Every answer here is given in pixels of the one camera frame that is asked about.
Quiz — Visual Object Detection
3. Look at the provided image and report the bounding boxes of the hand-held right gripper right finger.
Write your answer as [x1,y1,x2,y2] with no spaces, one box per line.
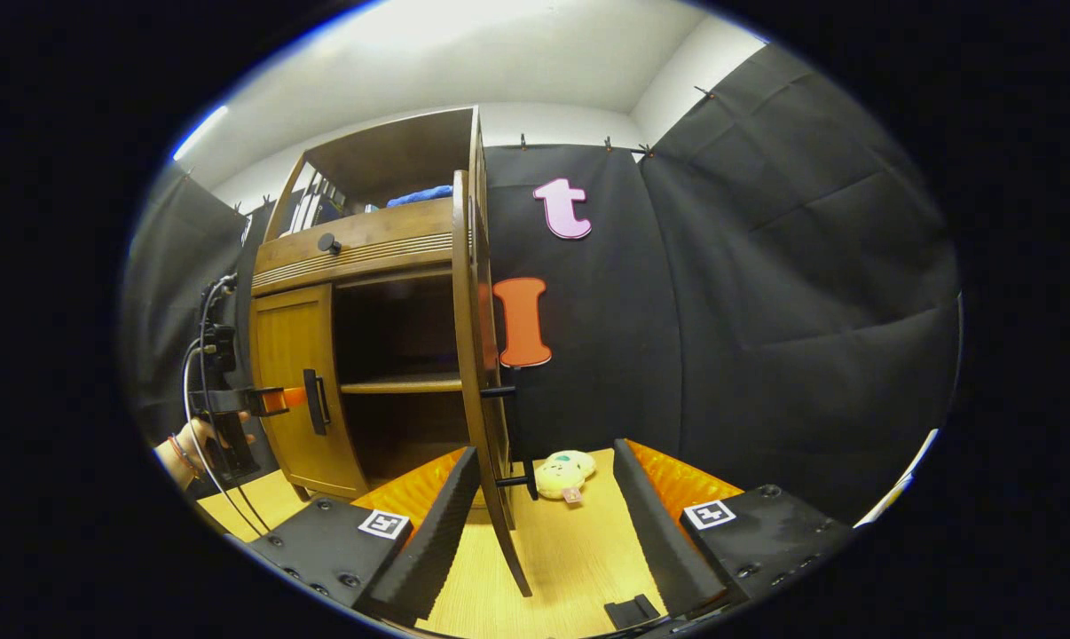
[612,438,855,620]

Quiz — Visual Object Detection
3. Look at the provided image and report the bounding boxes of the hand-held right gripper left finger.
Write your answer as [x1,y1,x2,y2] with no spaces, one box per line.
[247,446,481,627]

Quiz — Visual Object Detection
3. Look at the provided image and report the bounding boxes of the wooden cabinet door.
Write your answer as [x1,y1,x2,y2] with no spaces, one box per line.
[251,284,369,500]
[452,170,540,597]

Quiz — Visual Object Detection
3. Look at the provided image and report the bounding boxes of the wooden double-door shoe cabinet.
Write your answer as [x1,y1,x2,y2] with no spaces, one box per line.
[249,106,500,502]

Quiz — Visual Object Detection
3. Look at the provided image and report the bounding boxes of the yellow plush toy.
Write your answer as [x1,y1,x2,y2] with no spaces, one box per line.
[535,450,596,504]

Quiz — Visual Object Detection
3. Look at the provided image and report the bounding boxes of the wooden drawer with black knob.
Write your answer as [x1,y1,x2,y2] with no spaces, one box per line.
[253,197,456,296]

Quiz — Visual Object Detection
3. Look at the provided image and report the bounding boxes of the blue towel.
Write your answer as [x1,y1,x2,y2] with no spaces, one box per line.
[386,185,454,209]

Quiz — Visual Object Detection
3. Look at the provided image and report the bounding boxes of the black backdrop cloth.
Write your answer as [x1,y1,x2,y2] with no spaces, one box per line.
[122,44,960,525]

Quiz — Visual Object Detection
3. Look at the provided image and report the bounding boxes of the black cable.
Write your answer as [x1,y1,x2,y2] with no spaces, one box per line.
[183,273,274,539]

